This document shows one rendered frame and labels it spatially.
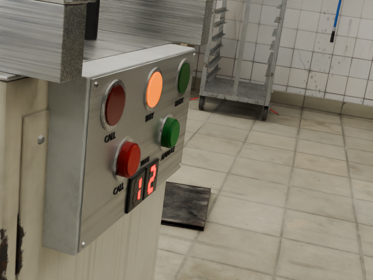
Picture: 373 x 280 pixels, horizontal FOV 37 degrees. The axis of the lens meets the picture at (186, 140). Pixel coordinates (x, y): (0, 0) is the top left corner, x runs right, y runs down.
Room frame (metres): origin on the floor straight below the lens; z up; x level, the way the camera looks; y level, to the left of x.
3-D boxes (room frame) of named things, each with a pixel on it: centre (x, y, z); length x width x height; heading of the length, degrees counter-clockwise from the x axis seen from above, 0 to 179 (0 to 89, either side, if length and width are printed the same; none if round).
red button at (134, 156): (0.44, 0.05, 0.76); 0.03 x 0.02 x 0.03; 163
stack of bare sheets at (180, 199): (2.12, 0.18, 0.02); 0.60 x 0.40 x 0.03; 86
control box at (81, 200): (0.49, 0.05, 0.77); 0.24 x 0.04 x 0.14; 163
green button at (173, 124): (0.54, 0.02, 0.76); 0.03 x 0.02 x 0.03; 163
